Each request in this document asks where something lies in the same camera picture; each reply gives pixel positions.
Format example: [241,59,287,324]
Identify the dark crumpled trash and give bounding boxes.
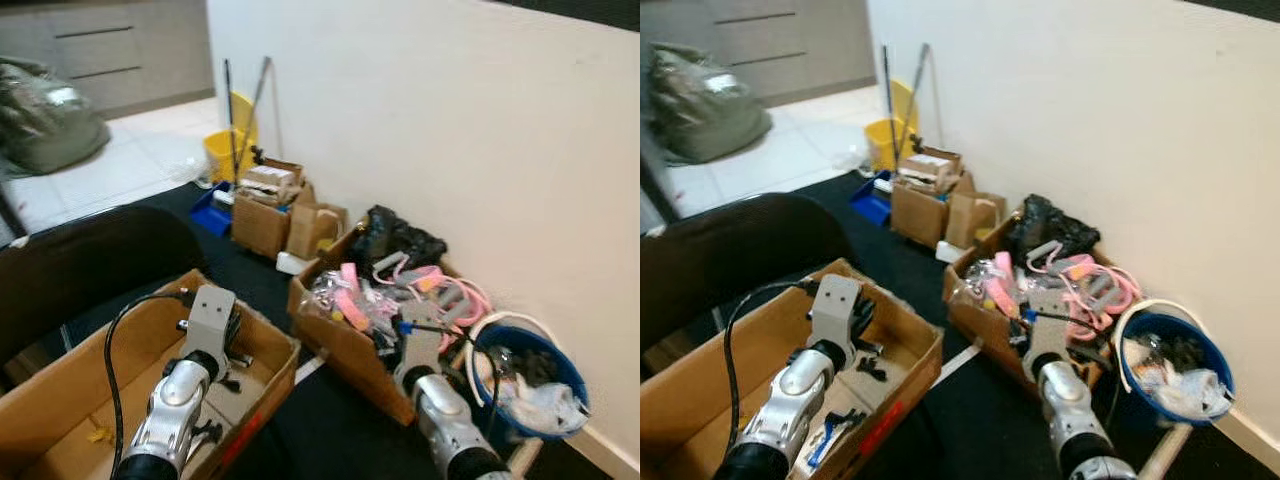
[505,348,561,386]
[1165,338,1216,373]

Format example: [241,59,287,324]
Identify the blue rubbish bin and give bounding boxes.
[470,322,591,441]
[1115,312,1236,426]

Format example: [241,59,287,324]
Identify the white crumpled paper trash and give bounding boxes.
[500,380,586,436]
[1125,340,1231,421]

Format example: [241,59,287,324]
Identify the white tape strip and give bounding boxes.
[935,340,986,386]
[295,350,331,386]

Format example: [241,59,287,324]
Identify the cardboard box with pink items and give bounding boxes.
[288,222,491,426]
[942,210,1151,401]

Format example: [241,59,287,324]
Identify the cardboard box full of stuff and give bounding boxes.
[890,148,966,249]
[232,160,316,261]

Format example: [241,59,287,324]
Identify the blue plastic tray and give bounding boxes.
[188,180,236,238]
[850,170,894,226]

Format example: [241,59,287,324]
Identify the black round chair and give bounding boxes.
[0,205,206,361]
[640,193,851,351]

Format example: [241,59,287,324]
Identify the yellow mop bucket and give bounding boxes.
[865,80,919,173]
[203,92,259,186]

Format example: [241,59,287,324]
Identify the black plastic bag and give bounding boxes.
[350,205,448,271]
[1005,195,1101,261]

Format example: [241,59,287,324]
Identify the large open cardboard box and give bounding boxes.
[640,258,944,480]
[0,268,301,480]

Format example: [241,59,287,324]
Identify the pink and grey plastic items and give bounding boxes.
[310,255,491,346]
[965,245,1141,336]

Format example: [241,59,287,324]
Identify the white plastic hoop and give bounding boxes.
[1113,298,1201,396]
[463,310,561,401]

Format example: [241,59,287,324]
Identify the grey green garbage bag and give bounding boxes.
[0,58,111,176]
[648,45,773,164]

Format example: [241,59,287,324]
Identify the grey drawer cabinet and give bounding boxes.
[640,0,876,106]
[0,0,216,116]

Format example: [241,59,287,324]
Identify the light wooden stick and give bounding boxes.
[1140,425,1196,480]
[505,435,546,480]

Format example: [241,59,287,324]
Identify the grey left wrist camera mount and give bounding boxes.
[185,285,238,356]
[808,275,866,351]

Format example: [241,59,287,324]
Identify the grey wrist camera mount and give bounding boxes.
[808,275,866,351]
[185,285,238,356]
[398,318,446,376]
[1025,288,1071,366]

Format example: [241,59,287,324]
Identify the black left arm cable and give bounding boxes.
[723,280,816,451]
[103,290,191,471]

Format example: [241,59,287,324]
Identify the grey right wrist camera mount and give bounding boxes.
[398,318,446,376]
[1025,288,1071,366]

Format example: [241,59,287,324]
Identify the dark mop handle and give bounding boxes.
[222,58,241,186]
[880,45,896,171]

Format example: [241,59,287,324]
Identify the grey mop handle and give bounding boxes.
[245,57,271,151]
[905,43,931,141]

